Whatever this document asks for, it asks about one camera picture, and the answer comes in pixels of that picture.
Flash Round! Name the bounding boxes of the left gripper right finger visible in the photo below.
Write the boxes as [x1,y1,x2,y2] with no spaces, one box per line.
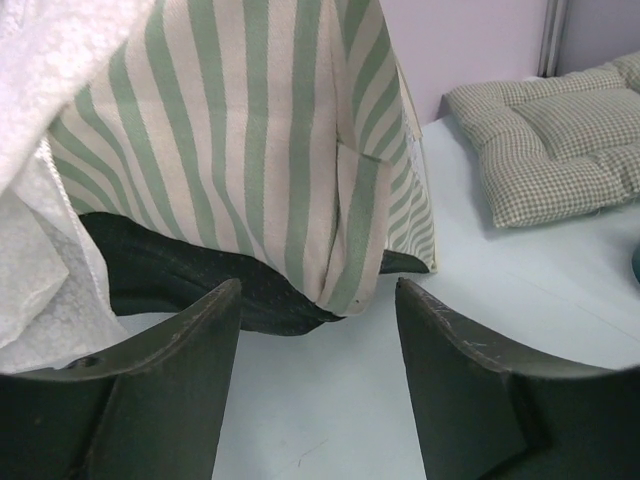
[395,279,639,480]

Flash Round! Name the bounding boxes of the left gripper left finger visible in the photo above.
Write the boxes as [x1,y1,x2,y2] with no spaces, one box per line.
[1,280,241,479]

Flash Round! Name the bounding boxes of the green checked cushion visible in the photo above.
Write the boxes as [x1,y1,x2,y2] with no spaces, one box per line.
[446,53,639,228]

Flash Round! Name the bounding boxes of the striped green white pet tent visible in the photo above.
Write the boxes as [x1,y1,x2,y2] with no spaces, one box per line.
[0,0,442,374]

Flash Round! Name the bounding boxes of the teal double bowl stand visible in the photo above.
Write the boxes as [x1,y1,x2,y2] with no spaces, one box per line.
[631,246,640,284]

